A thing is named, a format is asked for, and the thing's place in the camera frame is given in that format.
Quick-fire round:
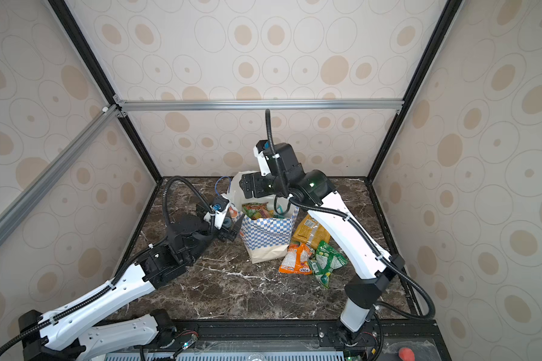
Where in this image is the blue checkered paper bag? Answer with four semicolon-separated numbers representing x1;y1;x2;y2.
224;171;299;263

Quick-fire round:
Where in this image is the orange snack packet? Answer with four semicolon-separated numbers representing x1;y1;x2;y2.
279;242;313;275

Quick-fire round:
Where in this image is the green snack packet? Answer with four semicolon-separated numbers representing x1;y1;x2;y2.
309;241;348;289

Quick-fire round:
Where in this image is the red yellow snack packet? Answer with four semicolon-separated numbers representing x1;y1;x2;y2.
242;202;275;221

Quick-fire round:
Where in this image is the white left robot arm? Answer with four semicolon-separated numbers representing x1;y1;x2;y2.
0;176;238;360

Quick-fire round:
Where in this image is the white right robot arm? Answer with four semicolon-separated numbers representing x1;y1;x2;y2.
239;110;436;344

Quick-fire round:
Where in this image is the red emergency button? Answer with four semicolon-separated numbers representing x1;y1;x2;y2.
398;347;416;361

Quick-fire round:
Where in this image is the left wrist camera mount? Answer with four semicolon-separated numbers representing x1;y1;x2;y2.
196;194;230;230

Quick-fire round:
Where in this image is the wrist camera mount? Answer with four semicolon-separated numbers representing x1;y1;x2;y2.
196;194;230;230
254;140;305;183

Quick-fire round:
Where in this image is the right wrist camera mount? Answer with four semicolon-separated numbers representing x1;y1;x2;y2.
254;140;305;183

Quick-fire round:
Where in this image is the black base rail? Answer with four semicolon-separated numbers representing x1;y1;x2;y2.
99;320;451;360

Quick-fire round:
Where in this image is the aluminium rail back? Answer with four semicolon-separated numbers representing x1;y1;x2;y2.
117;99;404;111

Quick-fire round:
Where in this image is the aluminium rail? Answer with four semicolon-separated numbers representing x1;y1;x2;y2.
117;99;404;111
0;105;118;247

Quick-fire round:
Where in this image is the aluminium rail left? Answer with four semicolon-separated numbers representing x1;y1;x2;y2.
0;105;118;247

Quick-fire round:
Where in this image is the black corner frame post right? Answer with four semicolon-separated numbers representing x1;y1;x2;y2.
366;0;463;185

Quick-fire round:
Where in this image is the black corner frame post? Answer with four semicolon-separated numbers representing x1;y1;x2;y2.
48;0;163;183
366;0;463;185

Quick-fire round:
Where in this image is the black corner frame post left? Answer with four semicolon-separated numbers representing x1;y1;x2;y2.
48;0;163;183

